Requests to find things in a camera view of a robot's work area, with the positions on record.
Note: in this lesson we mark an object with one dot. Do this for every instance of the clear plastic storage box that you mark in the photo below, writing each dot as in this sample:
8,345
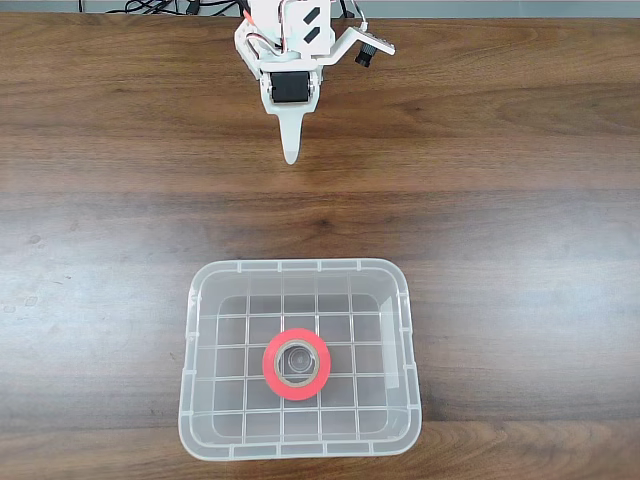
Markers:
220,400

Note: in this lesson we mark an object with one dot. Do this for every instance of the wrist camera on white bracket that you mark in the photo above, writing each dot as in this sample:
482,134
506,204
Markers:
372,45

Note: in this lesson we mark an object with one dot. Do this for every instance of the red tape roll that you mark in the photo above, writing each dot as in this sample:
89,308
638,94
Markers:
272,380

